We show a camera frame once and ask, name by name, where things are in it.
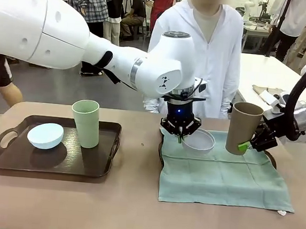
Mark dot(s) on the light blue bowl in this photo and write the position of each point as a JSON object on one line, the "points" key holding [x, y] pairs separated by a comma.
{"points": [[45, 138]]}

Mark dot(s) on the background workbench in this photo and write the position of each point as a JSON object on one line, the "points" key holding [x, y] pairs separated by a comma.
{"points": [[257, 27]]}

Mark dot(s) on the person in white shirt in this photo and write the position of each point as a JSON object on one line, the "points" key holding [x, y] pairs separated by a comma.
{"points": [[295, 17]]}

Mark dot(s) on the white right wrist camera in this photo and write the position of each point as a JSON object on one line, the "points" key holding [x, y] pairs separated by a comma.
{"points": [[276, 99]]}

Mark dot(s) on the person in red top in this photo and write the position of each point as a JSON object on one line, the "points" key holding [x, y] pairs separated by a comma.
{"points": [[163, 0]]}

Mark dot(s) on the teal cloth mat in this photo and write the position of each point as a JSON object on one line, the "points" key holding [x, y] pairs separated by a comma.
{"points": [[217, 179]]}

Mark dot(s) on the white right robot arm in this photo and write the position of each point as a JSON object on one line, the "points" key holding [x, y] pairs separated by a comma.
{"points": [[305, 114]]}

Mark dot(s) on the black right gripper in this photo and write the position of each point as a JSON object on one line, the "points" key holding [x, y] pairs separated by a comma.
{"points": [[266, 137]]}

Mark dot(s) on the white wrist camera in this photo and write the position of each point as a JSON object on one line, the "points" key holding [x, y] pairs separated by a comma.
{"points": [[276, 99], [203, 86]]}

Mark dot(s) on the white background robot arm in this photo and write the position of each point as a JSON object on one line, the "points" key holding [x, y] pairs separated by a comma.
{"points": [[250, 5]]}

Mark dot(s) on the tall light green cup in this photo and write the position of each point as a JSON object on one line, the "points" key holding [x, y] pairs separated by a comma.
{"points": [[87, 130]]}

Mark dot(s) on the black tripod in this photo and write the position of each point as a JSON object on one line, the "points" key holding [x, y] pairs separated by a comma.
{"points": [[277, 26]]}

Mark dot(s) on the person in white trousers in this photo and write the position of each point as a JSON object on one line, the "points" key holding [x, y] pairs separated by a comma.
{"points": [[112, 30]]}

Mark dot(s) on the white table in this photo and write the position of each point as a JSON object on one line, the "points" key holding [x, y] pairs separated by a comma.
{"points": [[266, 71]]}

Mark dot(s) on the person in blue plaid shirt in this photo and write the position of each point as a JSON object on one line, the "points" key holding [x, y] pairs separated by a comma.
{"points": [[98, 2]]}

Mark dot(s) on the white grey bowl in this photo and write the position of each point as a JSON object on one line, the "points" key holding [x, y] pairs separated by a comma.
{"points": [[198, 145]]}

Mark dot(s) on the person in white hoodie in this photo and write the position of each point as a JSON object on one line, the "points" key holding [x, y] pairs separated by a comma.
{"points": [[222, 59]]}

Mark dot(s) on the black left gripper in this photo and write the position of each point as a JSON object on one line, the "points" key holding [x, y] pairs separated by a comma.
{"points": [[179, 116]]}

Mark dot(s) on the tall brown cup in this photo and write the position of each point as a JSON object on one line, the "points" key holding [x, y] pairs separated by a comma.
{"points": [[241, 127]]}

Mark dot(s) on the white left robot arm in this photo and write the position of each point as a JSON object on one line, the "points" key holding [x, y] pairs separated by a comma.
{"points": [[43, 24]]}

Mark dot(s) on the seated person in black shirt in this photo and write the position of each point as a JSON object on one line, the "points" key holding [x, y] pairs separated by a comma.
{"points": [[136, 11]]}

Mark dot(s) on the dark brown serving tray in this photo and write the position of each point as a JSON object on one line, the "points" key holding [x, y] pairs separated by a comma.
{"points": [[57, 165], [271, 159]]}

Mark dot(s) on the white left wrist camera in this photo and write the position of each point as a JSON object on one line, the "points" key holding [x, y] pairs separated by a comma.
{"points": [[203, 86]]}

